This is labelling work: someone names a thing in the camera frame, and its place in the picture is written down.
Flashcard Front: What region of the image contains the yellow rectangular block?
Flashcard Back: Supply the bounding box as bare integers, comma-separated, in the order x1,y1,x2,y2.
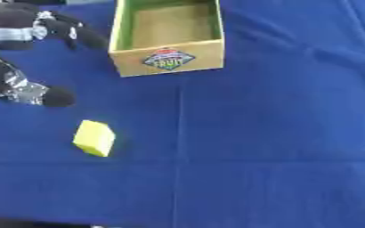
71,119,118,158

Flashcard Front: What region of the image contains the tan cardboard box green inside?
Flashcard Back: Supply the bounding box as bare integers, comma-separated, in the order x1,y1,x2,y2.
108,0,226,78

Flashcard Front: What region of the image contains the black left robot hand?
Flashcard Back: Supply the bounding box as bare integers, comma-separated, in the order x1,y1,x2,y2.
0,2,111,109

